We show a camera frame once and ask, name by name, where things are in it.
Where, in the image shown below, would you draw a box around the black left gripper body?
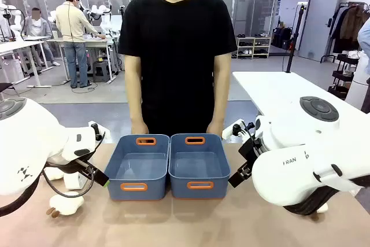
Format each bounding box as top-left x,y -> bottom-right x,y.
72,157 -> 97,178

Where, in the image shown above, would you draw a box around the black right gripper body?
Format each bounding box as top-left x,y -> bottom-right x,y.
237,136 -> 262,173

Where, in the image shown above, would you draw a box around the white cube clock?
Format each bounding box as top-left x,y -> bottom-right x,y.
63,171 -> 88,190

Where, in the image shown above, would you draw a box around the small white rounded clock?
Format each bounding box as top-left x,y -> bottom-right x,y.
44,167 -> 65,180

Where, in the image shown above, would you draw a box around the white cloth item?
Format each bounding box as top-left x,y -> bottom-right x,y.
49,191 -> 85,216

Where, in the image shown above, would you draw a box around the person's right forearm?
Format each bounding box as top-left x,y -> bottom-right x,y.
124,54 -> 146,126

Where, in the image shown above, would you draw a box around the person's left forearm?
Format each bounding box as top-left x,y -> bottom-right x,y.
212,53 -> 232,128

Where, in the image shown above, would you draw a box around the person's left hand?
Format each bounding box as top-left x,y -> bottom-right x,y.
206,122 -> 225,139

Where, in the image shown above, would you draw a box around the person's right hand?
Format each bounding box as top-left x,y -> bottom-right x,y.
131,121 -> 150,136

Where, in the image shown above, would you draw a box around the large white table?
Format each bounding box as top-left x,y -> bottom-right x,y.
232,71 -> 368,134

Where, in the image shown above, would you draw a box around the black step stool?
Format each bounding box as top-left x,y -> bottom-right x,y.
92,61 -> 112,84

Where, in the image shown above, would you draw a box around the white shoe rack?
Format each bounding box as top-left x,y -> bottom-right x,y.
235,36 -> 273,60

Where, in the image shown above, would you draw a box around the black bags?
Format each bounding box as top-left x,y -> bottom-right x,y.
271,27 -> 293,50

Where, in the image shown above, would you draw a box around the black tripod stand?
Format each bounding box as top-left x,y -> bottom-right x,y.
284,2 -> 308,74

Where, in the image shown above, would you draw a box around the black utility cart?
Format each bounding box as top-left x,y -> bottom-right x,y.
327,53 -> 361,101

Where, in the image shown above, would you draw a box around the person's torso black t-shirt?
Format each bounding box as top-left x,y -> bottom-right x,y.
118,0 -> 238,135

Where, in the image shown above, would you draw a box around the white workbench desk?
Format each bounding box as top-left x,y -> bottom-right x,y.
46,34 -> 121,83

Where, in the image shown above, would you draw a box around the man in beige sweater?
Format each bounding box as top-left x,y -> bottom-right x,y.
54,0 -> 107,89

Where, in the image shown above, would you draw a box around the seated person grey jacket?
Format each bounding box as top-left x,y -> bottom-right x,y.
21,6 -> 61,67

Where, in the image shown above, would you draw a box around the person in light blue shirt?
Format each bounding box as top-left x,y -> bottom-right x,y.
345,17 -> 370,114

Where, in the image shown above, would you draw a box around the clothes rack with coats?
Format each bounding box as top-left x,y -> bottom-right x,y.
319,1 -> 370,64

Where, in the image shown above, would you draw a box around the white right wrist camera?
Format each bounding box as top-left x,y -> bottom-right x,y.
221,119 -> 247,139

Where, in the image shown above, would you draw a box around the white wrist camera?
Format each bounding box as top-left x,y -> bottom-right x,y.
87,120 -> 111,143
221,119 -> 247,139

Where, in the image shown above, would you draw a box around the thin black camera cable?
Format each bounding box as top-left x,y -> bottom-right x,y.
42,168 -> 97,199

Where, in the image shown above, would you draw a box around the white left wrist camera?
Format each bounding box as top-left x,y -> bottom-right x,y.
87,120 -> 111,143

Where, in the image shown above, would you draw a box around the blue basket orange handles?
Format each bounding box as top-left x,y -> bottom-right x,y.
168,133 -> 232,200
103,134 -> 171,202

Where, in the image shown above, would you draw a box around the black left arm cable bundle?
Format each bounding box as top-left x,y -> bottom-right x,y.
0,175 -> 40,217

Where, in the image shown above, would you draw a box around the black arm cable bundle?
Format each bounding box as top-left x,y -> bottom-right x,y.
283,175 -> 370,217
0,175 -> 40,217

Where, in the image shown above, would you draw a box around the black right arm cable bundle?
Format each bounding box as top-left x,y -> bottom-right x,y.
283,175 -> 370,217

